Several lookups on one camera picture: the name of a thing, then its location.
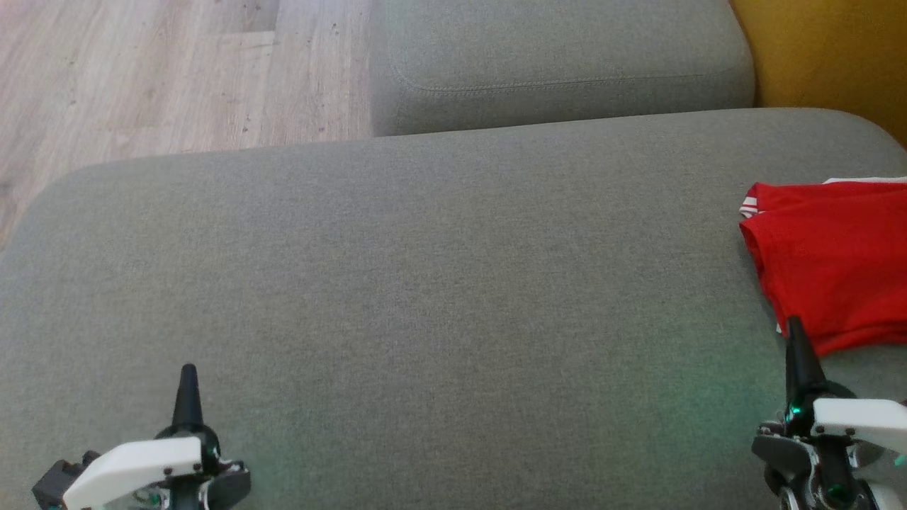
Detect red basketball jersey white sleeves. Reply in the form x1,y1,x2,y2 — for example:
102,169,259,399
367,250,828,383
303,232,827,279
739,181,907,357

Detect large grey sofa seat cushion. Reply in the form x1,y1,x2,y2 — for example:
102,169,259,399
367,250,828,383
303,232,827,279
0,108,907,510

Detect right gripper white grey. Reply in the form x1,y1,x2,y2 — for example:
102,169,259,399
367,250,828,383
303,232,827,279
751,317,907,510

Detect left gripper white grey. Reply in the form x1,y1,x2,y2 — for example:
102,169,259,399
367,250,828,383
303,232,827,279
32,364,252,510

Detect small grey sofa cushion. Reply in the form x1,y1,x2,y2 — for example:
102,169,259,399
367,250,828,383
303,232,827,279
370,0,756,137

